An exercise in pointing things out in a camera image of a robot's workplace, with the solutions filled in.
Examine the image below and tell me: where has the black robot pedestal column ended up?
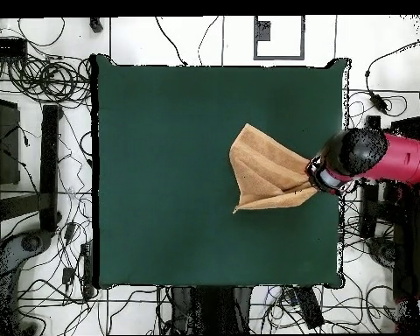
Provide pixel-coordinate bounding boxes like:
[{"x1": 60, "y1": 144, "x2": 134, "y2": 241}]
[{"x1": 170, "y1": 285, "x2": 255, "y2": 336}]

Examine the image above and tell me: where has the dark green table cloth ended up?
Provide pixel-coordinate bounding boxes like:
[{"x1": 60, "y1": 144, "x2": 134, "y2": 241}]
[{"x1": 90, "y1": 53, "x2": 353, "y2": 290}]

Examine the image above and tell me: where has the person's foot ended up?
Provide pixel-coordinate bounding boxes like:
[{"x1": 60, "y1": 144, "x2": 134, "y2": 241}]
[{"x1": 89, "y1": 17, "x2": 105, "y2": 35}]

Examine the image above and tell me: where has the grey office chair base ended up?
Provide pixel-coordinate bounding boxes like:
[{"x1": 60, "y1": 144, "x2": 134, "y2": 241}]
[
  {"x1": 0, "y1": 228, "x2": 53, "y2": 335},
  {"x1": 366, "y1": 236, "x2": 397, "y2": 270}
]

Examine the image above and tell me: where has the coiled black cable bundle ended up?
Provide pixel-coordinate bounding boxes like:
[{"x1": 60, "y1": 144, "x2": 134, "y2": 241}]
[{"x1": 6, "y1": 55, "x2": 92, "y2": 106}]

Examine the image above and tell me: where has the black network switch box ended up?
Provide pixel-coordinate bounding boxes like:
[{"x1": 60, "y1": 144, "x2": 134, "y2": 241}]
[{"x1": 0, "y1": 37, "x2": 28, "y2": 59}]

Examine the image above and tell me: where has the black stand base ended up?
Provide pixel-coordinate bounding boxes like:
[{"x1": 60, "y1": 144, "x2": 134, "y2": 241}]
[
  {"x1": 357, "y1": 115, "x2": 398, "y2": 241},
  {"x1": 0, "y1": 103, "x2": 63, "y2": 234}
]

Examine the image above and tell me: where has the tan terry towel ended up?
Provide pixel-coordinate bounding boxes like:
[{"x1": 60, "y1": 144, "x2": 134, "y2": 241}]
[{"x1": 228, "y1": 122, "x2": 320, "y2": 215}]

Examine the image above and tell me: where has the black power strip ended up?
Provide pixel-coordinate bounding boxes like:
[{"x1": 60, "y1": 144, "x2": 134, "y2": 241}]
[
  {"x1": 80, "y1": 241, "x2": 95, "y2": 298},
  {"x1": 295, "y1": 285, "x2": 326, "y2": 330}
]

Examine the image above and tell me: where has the black power adapter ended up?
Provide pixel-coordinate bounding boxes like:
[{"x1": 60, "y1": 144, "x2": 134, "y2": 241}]
[{"x1": 367, "y1": 91, "x2": 389, "y2": 114}]

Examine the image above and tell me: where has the black computer case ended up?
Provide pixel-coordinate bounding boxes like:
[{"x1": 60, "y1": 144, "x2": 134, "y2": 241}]
[
  {"x1": 0, "y1": 95, "x2": 21, "y2": 186},
  {"x1": 390, "y1": 116, "x2": 420, "y2": 137}
]

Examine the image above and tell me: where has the grey square frame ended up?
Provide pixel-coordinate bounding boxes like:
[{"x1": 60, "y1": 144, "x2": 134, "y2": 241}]
[{"x1": 253, "y1": 15, "x2": 306, "y2": 61}]

